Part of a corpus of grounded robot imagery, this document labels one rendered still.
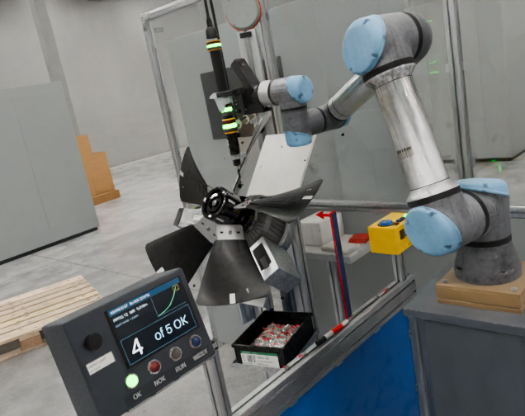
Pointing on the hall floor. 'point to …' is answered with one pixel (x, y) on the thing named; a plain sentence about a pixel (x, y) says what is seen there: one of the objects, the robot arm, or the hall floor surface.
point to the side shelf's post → (336, 291)
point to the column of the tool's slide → (256, 73)
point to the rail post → (419, 366)
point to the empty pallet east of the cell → (33, 314)
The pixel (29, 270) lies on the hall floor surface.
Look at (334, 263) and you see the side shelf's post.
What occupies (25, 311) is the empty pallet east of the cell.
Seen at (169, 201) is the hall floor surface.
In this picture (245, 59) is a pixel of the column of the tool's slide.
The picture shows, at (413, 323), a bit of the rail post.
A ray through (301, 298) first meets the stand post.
